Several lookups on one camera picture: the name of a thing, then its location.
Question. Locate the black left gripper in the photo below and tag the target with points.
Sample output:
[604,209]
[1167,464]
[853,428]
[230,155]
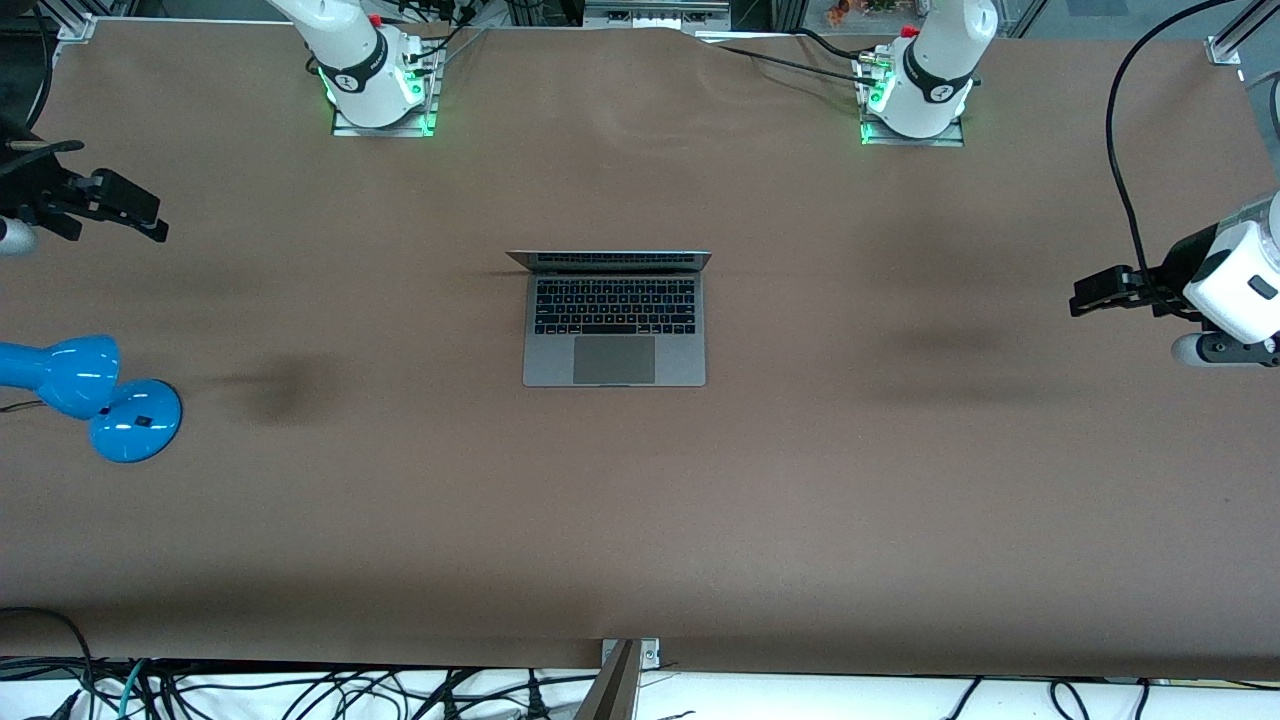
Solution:
[1176,268]

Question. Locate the small orange toy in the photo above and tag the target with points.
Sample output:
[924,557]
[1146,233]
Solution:
[838,12]

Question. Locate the blue desk lamp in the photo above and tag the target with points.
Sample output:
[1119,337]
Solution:
[70,375]

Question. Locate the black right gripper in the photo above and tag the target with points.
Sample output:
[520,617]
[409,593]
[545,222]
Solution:
[32,187]

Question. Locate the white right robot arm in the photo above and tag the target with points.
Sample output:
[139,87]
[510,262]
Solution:
[350,50]

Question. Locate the metal table clamp bracket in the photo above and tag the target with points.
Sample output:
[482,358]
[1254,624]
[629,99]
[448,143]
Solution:
[652,652]

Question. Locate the aluminium frame profile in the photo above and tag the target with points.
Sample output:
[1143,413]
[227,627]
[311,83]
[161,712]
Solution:
[1235,40]
[75,22]

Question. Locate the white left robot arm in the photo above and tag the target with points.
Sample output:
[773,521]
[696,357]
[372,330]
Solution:
[935,60]

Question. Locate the grey network switch box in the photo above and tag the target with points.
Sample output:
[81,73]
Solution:
[655,14]

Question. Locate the grey aluminium laptop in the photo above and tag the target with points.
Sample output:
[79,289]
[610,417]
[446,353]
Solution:
[615,372]

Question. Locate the brown table cover sheet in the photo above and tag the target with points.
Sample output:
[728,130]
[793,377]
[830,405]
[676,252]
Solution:
[640,500]

